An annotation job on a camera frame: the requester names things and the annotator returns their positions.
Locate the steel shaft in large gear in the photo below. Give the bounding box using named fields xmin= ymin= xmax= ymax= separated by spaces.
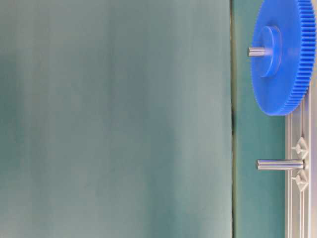
xmin=247 ymin=47 xmax=273 ymax=57

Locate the bare steel shaft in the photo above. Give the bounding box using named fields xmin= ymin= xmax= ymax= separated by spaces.
xmin=256 ymin=159 xmax=305 ymax=171

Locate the large blue plastic gear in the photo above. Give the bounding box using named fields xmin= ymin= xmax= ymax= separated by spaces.
xmin=250 ymin=0 xmax=317 ymax=116

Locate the grey aluminium base rail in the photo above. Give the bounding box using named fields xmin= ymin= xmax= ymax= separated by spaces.
xmin=285 ymin=86 xmax=317 ymax=238

